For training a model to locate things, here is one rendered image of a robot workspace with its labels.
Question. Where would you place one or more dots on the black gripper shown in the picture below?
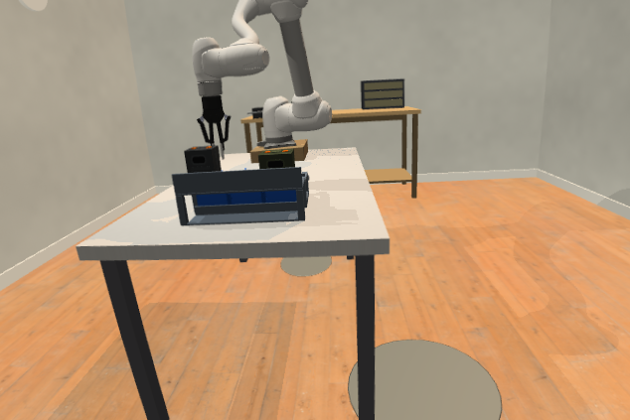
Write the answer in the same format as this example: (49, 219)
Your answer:
(213, 113)

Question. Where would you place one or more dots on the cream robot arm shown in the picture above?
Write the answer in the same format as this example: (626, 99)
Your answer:
(307, 112)

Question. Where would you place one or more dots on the grey metal shelf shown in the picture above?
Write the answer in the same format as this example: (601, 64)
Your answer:
(242, 181)

